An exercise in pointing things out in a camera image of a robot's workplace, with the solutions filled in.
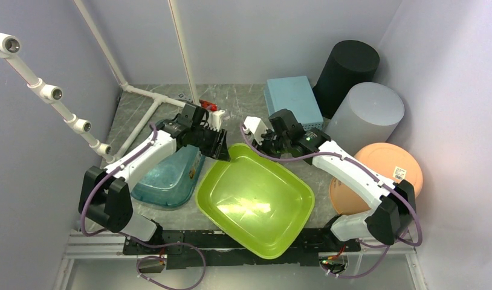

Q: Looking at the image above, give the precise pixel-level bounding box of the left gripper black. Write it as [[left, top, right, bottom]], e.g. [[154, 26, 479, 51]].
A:
[[191, 125, 231, 162]]

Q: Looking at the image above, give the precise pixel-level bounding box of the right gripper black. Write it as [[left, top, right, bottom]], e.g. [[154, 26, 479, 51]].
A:
[[251, 127, 290, 163]]

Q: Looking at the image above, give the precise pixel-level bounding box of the light blue plastic basket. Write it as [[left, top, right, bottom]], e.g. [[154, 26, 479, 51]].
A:
[[264, 76, 324, 130]]

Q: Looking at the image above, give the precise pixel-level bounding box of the dark green plastic basket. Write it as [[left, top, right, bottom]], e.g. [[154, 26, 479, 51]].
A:
[[131, 118, 207, 210]]

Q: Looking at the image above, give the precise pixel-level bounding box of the grey plastic bucket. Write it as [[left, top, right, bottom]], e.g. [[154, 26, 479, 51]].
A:
[[325, 82, 405, 155]]

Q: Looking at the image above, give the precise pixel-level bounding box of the black plastic bucket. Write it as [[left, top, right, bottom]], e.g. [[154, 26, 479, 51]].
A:
[[312, 40, 380, 119]]

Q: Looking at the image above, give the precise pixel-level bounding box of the orange plastic bucket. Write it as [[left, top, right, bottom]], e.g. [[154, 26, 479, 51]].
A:
[[329, 143, 423, 215]]

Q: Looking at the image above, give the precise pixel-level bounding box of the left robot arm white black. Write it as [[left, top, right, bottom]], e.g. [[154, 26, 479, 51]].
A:
[[79, 103, 230, 254]]

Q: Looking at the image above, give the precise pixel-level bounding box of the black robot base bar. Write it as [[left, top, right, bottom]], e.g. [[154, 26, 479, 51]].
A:
[[122, 228, 341, 269]]

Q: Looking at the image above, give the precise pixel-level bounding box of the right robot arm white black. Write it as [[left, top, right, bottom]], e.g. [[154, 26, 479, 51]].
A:
[[244, 109, 416, 251]]

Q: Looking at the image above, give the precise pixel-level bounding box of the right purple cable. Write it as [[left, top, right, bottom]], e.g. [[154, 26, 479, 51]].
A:
[[239, 123, 424, 248]]

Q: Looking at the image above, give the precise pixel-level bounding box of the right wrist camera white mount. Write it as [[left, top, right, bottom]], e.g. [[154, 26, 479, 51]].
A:
[[242, 116, 275, 149]]

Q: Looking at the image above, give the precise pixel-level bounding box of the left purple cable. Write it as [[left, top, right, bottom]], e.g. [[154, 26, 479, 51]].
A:
[[79, 123, 207, 257]]

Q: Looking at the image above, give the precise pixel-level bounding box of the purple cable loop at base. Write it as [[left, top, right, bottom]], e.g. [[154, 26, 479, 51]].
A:
[[135, 242, 207, 290]]

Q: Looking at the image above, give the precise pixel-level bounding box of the aluminium rail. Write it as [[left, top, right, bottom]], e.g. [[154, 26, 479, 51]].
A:
[[63, 228, 417, 259]]

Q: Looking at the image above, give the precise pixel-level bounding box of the white pvc pipe frame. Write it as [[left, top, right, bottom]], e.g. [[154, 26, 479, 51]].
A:
[[0, 1, 186, 164]]

